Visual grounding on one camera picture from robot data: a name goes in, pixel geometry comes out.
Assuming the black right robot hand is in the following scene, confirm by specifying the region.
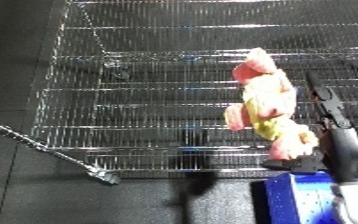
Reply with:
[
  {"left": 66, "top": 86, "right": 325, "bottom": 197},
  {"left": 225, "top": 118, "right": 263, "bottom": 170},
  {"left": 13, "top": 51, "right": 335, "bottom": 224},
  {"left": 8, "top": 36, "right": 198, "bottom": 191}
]
[{"left": 260, "top": 70, "right": 358, "bottom": 185}]

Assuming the pink and yellow soft toy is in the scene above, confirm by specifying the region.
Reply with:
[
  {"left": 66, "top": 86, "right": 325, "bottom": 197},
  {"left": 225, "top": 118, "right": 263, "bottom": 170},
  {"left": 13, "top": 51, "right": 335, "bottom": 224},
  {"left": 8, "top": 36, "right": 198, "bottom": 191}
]
[{"left": 221, "top": 47, "right": 322, "bottom": 162}]

